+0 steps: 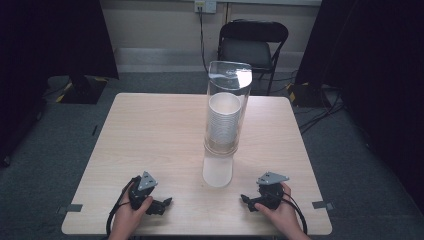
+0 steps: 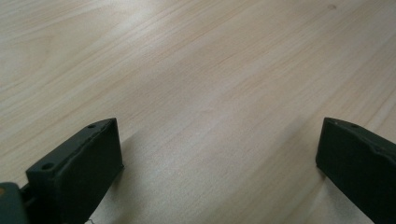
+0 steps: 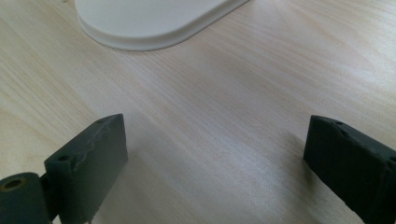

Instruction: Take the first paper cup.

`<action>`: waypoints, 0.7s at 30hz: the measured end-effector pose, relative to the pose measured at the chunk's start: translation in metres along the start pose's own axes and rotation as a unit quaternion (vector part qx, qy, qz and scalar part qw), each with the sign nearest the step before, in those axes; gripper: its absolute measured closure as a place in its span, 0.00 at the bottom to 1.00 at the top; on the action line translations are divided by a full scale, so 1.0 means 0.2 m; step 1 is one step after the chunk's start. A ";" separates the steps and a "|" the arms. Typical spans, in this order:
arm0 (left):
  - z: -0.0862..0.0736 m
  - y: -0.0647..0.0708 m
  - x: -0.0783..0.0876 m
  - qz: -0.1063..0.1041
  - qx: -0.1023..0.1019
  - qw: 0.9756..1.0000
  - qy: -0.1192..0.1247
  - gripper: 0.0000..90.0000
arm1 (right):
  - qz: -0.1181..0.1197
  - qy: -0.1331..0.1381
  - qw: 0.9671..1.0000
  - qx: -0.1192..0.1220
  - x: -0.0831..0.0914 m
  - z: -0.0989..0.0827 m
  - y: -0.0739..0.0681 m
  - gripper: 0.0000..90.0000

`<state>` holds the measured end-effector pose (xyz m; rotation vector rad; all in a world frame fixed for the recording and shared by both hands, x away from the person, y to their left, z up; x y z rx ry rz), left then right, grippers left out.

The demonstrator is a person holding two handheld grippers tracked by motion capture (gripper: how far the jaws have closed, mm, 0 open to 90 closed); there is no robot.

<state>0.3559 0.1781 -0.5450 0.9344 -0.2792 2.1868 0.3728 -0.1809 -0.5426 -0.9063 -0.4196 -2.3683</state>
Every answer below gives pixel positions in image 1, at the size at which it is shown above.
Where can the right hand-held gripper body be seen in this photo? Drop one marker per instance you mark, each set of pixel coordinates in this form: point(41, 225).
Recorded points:
point(270, 193)

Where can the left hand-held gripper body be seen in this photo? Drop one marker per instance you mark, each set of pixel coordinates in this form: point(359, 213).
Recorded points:
point(141, 193)

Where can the person's right hand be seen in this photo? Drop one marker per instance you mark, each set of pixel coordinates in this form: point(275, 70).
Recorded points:
point(283, 218)

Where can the person's left hand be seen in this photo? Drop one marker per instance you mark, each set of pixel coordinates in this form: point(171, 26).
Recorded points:
point(128, 218)

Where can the grey tape strip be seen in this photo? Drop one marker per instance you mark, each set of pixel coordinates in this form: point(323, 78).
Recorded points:
point(322, 205)
point(71, 208)

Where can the light wooden table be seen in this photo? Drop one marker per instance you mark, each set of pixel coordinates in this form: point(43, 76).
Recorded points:
point(160, 140)

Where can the clear plastic cup dispenser tube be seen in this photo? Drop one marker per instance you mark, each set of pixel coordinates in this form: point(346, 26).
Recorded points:
point(224, 133)

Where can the stack of white paper cups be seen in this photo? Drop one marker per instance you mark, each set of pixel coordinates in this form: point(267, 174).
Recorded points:
point(223, 120)

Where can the black stand base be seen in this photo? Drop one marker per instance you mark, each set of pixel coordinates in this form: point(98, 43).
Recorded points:
point(305, 95)
point(83, 91)

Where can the black folding chair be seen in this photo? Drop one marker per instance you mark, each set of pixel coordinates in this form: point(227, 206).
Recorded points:
point(248, 50)

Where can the black curtain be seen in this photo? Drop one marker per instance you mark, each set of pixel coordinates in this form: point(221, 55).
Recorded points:
point(380, 66)
point(50, 40)

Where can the white wall socket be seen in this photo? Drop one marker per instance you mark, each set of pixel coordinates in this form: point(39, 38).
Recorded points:
point(205, 6)

